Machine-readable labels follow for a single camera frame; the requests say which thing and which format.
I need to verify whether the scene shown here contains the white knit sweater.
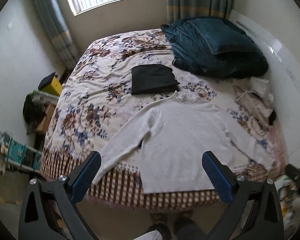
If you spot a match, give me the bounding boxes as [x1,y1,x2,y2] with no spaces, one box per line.
[93,93,274,194]

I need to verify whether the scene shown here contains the teal storage rack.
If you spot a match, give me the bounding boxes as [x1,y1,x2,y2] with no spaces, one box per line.
[0,132,42,173]

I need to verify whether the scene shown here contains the cardboard box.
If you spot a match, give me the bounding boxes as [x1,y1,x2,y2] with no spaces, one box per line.
[36,105,55,134]

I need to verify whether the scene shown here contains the black bag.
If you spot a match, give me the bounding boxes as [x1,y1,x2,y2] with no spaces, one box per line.
[23,94,46,135]

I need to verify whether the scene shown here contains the floral bed sheet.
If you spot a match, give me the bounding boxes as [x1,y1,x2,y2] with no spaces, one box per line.
[40,29,286,211]

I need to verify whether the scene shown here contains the beige crumpled cloth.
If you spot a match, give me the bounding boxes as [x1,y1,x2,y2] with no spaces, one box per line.
[234,77,276,129]

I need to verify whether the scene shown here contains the yellow box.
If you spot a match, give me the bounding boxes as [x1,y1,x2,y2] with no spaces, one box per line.
[42,76,63,96]

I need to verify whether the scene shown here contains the black cloth on box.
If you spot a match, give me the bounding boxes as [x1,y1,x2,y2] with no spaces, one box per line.
[38,72,58,90]

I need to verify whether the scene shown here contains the white headboard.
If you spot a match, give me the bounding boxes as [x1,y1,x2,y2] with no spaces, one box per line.
[230,10,300,166]

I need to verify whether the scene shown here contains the black folded garment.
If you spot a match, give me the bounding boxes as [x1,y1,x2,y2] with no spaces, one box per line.
[131,64,180,95]

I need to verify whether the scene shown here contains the dark teal quilt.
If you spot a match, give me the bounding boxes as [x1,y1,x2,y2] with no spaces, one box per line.
[161,17,269,79]

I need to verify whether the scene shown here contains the left teal curtain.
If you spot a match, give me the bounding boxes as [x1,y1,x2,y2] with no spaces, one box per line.
[33,0,79,70]

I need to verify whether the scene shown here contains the wall switch plate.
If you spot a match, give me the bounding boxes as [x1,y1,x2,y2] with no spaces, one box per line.
[7,23,13,30]

